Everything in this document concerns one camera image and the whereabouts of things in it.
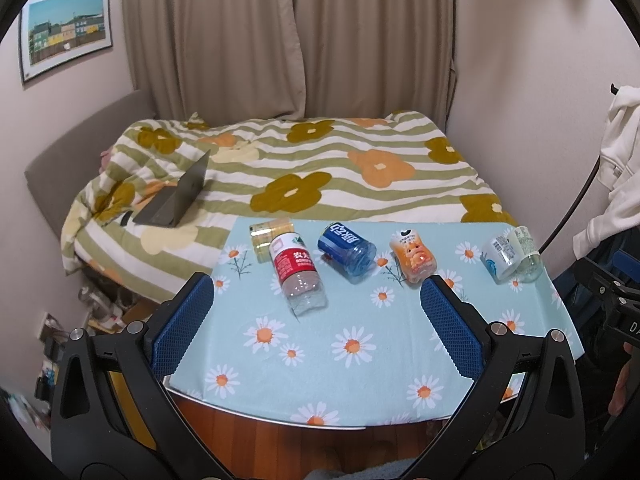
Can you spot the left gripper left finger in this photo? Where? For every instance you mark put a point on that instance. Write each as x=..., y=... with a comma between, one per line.
x=112, y=417

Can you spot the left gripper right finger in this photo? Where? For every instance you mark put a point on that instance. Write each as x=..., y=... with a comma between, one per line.
x=522, y=418

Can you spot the red label bottle cup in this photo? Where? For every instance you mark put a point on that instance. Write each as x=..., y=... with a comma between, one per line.
x=298, y=277

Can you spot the white blue label bottle cup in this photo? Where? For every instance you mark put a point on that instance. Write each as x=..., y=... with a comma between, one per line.
x=501, y=258

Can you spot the orange label bottle cup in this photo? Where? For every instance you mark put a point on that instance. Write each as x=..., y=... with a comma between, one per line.
x=415, y=260

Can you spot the yellow label bottle cup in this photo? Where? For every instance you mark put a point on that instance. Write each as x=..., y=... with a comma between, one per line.
x=263, y=233

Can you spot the daisy print light-blue tablecloth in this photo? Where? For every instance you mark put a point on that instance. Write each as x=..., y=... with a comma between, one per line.
x=368, y=358

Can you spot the dark open laptop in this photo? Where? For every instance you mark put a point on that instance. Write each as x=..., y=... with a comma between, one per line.
x=168, y=206

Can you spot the grey bed headboard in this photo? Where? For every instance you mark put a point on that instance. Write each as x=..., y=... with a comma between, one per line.
x=63, y=169

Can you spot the white hanging hoodie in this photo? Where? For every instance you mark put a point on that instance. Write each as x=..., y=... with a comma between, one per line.
x=618, y=172

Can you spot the floral striped bed quilt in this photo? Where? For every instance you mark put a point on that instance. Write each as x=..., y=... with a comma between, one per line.
x=400, y=168

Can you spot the beige curtain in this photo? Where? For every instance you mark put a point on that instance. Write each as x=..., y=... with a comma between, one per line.
x=230, y=60

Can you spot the framed houses picture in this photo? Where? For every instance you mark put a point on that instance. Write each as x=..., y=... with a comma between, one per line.
x=52, y=33

